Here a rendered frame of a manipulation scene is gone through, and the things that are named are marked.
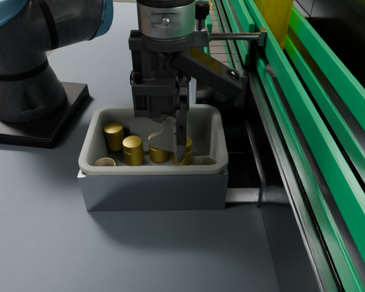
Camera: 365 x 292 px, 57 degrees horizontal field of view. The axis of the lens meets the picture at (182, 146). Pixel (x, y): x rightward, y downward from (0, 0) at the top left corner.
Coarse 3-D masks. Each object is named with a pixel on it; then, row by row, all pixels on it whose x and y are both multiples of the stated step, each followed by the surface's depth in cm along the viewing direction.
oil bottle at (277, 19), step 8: (264, 0) 63; (272, 0) 62; (280, 0) 62; (288, 0) 62; (264, 8) 63; (272, 8) 63; (280, 8) 63; (288, 8) 63; (264, 16) 64; (272, 16) 64; (280, 16) 64; (288, 16) 64; (272, 24) 65; (280, 24) 65; (288, 24) 65; (272, 32) 66; (280, 32) 66; (280, 40) 67
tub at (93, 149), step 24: (96, 120) 58; (120, 120) 62; (144, 120) 62; (192, 120) 62; (216, 120) 58; (96, 144) 56; (144, 144) 64; (192, 144) 64; (216, 144) 55; (96, 168) 48; (120, 168) 48; (144, 168) 48; (168, 168) 48; (192, 168) 48; (216, 168) 48
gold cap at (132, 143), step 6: (126, 138) 58; (132, 138) 58; (138, 138) 58; (126, 144) 57; (132, 144) 57; (138, 144) 57; (126, 150) 57; (132, 150) 57; (138, 150) 57; (126, 156) 58; (132, 156) 57; (138, 156) 58; (126, 162) 59; (132, 162) 58; (138, 162) 59
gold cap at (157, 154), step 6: (156, 132) 59; (150, 150) 59; (156, 150) 58; (162, 150) 58; (150, 156) 60; (156, 156) 59; (162, 156) 59; (168, 156) 60; (156, 162) 60; (162, 162) 60
